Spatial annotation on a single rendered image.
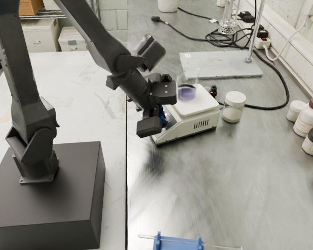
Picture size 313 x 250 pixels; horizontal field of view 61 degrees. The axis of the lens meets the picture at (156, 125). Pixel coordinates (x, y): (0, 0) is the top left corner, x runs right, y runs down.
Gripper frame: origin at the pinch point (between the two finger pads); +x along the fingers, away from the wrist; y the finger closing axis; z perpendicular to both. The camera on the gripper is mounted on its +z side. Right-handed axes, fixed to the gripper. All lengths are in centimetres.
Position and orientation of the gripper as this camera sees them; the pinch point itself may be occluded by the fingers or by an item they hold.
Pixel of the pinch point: (159, 114)
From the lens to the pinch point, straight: 71.3
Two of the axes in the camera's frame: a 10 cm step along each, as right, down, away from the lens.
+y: 0.2, -8.2, 5.8
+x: 4.7, 5.2, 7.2
